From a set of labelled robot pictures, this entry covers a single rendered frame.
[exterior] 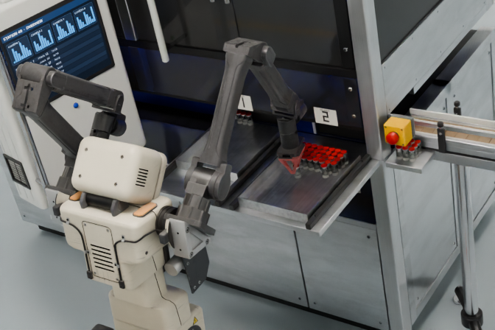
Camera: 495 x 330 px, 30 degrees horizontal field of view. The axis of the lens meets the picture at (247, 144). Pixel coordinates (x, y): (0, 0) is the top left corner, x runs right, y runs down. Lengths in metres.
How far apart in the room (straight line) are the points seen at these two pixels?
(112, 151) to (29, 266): 2.17
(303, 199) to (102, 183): 0.77
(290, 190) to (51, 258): 1.83
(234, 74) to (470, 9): 1.36
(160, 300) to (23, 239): 2.16
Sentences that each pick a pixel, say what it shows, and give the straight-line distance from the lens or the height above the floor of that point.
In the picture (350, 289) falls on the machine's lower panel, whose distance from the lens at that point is 3.52.
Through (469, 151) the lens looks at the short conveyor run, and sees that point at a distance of 3.02.
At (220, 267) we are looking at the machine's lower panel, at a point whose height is 0.17.
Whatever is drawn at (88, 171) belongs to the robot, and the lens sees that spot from 2.46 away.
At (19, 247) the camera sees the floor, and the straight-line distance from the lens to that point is 4.69.
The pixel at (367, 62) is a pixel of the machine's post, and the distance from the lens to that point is 2.87.
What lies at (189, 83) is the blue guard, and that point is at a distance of 3.35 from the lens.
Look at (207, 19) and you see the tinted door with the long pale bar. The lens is 3.16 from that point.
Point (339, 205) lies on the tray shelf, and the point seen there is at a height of 0.88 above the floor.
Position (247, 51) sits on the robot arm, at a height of 1.52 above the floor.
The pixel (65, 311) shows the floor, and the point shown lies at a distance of 4.19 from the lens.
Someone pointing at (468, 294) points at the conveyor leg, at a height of 0.25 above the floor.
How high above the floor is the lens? 2.57
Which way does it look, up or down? 31 degrees down
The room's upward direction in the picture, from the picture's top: 12 degrees counter-clockwise
